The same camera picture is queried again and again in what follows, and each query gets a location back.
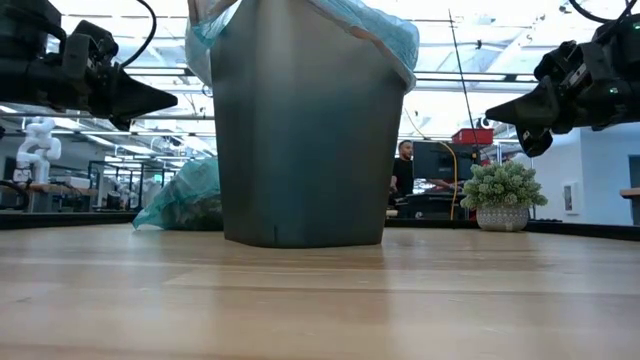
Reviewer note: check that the person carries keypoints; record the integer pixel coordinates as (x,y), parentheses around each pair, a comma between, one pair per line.
(402,172)

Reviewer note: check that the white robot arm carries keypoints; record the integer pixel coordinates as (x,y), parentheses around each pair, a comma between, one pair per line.
(40,145)

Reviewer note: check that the white wall dispenser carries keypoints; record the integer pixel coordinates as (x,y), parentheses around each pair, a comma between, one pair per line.
(570,197)

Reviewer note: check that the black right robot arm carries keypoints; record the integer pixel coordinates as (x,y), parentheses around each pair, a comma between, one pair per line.
(632,70)

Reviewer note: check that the dark plastic trash bin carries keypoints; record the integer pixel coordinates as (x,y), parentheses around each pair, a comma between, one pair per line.
(310,150)

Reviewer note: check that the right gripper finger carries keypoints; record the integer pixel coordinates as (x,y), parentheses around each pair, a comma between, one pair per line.
(535,142)
(530,110)

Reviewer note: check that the potted green plant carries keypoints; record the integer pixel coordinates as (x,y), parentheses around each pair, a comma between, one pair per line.
(502,192)

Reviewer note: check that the wooden workbench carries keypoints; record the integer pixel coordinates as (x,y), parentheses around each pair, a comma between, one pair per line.
(62,191)

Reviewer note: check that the light blue trash bag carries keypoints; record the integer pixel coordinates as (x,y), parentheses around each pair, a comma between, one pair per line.
(390,35)

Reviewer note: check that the black monitor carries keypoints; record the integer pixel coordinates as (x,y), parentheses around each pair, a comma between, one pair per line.
(440,160)

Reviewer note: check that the black aluminium table frame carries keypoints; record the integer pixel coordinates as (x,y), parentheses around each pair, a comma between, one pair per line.
(65,220)

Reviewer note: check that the red box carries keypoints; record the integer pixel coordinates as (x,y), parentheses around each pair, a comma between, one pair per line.
(472,136)

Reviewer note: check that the teal trash bag liner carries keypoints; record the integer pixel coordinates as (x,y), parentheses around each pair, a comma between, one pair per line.
(190,200)

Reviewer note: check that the wooden side table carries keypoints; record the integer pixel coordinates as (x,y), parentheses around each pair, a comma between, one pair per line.
(631,192)

